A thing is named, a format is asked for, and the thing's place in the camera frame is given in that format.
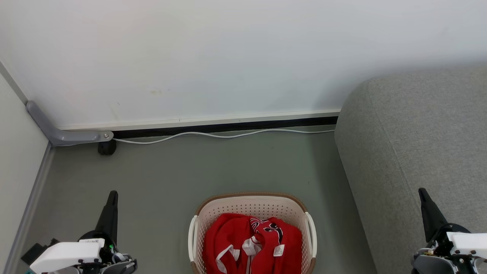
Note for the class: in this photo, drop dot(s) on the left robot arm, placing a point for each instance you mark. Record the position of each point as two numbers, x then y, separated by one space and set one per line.
120 266

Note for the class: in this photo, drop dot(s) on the red shirt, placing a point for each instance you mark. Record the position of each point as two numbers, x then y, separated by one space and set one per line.
228 236

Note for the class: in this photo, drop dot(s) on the black caster wheel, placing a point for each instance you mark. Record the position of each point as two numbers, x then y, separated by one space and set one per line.
107 148

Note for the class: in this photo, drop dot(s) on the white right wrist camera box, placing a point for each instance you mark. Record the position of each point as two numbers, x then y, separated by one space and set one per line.
470 243

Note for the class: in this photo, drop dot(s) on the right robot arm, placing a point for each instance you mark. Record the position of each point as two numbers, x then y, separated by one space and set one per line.
430 265

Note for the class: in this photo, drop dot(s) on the beige perforated laundry basket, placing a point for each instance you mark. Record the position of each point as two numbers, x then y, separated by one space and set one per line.
251 205

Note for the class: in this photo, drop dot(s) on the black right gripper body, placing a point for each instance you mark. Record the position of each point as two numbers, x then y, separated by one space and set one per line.
441 241

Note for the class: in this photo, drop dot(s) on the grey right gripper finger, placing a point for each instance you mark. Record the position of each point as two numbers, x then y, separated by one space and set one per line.
432 217

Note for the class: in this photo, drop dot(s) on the grey fabric sofa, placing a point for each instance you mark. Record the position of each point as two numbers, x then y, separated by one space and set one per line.
418 133

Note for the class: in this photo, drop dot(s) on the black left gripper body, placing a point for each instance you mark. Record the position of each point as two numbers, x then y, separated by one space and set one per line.
110 245

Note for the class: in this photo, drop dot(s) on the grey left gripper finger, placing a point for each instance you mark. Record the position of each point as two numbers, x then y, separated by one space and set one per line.
109 217

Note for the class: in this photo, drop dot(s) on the grey metal support bracket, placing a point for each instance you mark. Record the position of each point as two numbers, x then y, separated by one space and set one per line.
68 136

